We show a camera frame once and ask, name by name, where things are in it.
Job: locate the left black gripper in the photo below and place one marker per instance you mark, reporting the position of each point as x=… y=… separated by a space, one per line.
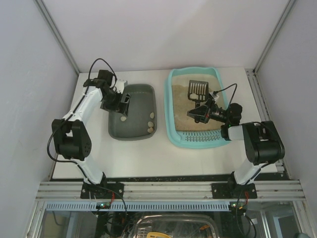
x=121 y=103

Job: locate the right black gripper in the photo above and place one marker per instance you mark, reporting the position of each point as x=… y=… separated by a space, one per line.
x=204 y=114

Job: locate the black litter scoop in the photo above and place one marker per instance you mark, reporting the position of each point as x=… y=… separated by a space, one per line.
x=200 y=88

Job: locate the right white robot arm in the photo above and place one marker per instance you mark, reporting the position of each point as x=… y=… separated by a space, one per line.
x=263 y=145

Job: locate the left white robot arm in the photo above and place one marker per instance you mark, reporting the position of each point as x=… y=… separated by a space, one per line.
x=70 y=136

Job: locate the beige cat litter sand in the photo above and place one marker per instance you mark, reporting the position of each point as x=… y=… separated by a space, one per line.
x=181 y=103

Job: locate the teal cat litter box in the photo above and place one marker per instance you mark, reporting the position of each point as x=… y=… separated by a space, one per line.
x=193 y=139

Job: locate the dark grey plastic bin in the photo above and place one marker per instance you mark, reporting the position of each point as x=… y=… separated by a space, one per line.
x=142 y=103

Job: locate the clear plastic tub below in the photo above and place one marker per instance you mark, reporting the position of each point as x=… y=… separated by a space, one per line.
x=174 y=225

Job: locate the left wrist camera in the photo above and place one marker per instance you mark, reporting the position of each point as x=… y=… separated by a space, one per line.
x=106 y=76

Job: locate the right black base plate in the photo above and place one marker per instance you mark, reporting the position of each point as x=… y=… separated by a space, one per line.
x=226 y=191

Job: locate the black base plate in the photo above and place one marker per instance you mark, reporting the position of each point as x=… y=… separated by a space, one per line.
x=226 y=191
x=112 y=190

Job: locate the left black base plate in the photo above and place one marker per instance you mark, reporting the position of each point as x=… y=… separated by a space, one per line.
x=112 y=190

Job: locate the aluminium front rail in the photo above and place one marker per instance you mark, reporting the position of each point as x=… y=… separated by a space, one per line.
x=288 y=190

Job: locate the blue slotted cable duct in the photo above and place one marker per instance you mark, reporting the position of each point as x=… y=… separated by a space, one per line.
x=119 y=206

